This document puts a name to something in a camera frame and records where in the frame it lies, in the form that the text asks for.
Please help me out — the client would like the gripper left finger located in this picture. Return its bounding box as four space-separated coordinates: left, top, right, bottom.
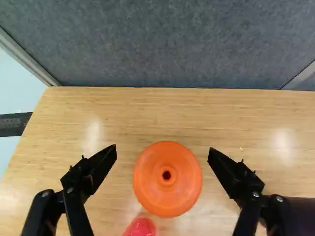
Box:
20 144 117 236

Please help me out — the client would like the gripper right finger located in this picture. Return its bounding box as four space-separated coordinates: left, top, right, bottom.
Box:
207 147 296 236

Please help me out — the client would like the orange plastic cone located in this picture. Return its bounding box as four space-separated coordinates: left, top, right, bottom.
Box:
132 141 203 218

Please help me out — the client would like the red plastic object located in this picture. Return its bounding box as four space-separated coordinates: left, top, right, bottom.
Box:
122 217 157 236

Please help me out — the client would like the wooden table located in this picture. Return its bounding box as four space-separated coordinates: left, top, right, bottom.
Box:
0 86 315 236

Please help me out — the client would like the grey fabric partition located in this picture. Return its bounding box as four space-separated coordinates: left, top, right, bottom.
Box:
0 0 315 90

